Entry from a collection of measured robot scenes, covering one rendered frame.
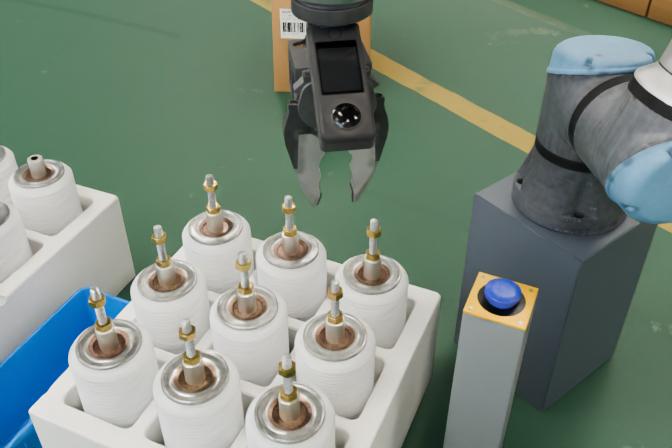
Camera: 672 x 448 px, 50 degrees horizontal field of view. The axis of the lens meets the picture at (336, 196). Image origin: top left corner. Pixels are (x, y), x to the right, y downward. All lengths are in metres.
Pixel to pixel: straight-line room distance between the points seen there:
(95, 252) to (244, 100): 0.74
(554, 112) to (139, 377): 0.58
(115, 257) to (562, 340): 0.73
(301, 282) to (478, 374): 0.26
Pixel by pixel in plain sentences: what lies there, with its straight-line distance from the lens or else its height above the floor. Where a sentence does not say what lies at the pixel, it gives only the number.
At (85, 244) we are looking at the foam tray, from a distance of 1.22.
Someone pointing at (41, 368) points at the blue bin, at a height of 0.06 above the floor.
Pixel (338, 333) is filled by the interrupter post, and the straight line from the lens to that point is 0.86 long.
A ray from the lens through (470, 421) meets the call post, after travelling 0.96.
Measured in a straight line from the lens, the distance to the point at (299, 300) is 0.99.
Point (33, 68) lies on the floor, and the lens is 2.16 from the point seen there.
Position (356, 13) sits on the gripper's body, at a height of 0.66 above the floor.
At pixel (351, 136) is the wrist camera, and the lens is 0.59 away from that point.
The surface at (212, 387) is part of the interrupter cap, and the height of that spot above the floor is 0.25.
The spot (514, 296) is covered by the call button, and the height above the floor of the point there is 0.33.
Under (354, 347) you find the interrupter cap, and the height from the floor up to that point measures 0.25.
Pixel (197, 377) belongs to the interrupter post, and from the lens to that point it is 0.84.
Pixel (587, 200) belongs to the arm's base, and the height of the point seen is 0.35.
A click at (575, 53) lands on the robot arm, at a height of 0.53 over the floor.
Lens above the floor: 0.90
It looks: 37 degrees down
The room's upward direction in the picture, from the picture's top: straight up
